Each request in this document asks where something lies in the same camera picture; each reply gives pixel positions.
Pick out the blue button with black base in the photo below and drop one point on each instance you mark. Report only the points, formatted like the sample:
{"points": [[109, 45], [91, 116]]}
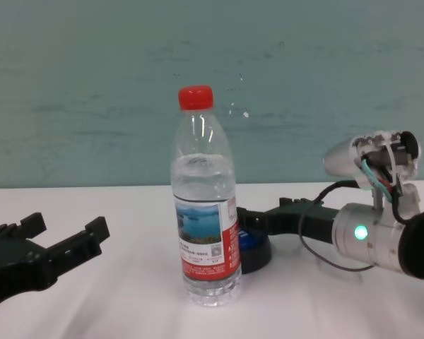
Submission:
{"points": [[256, 254]]}

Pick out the clear red-capped water bottle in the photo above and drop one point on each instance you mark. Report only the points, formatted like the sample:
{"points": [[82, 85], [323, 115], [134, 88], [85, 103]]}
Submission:
{"points": [[203, 176]]}

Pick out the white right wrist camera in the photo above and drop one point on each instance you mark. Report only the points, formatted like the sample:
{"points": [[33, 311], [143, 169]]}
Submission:
{"points": [[342, 159]]}

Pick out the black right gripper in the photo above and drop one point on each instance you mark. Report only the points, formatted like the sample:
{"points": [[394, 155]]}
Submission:
{"points": [[318, 222]]}

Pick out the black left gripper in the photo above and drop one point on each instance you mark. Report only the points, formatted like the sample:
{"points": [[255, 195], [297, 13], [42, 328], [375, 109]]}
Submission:
{"points": [[17, 268]]}

